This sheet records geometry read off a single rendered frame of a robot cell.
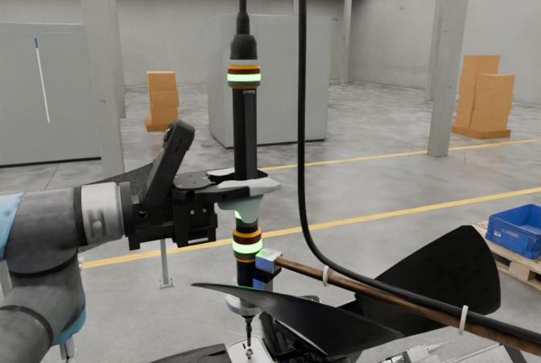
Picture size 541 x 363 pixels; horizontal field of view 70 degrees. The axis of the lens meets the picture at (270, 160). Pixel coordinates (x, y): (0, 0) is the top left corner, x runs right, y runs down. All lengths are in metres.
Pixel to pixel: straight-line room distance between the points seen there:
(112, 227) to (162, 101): 8.14
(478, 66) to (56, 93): 7.55
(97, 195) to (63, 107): 6.09
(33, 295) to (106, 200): 0.13
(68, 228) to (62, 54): 6.06
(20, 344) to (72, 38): 6.13
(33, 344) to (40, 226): 0.12
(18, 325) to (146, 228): 0.17
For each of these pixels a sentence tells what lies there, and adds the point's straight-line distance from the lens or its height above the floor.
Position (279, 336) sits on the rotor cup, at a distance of 0.71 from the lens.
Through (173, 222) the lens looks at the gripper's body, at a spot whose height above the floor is 1.46.
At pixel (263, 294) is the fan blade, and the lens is 0.42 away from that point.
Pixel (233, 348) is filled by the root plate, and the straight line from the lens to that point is 0.74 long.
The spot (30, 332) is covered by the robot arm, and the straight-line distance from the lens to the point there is 0.50.
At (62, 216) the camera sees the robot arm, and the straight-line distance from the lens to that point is 0.51.
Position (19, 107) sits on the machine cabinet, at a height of 0.89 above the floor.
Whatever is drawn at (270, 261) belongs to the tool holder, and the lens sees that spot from 0.57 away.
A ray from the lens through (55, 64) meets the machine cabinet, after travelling 6.55.
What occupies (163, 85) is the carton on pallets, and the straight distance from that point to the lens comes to 8.59.
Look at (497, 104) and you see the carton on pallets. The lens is 8.74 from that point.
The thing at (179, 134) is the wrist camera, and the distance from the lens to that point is 0.49.
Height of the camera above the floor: 1.68
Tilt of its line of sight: 16 degrees down
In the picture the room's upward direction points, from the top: straight up
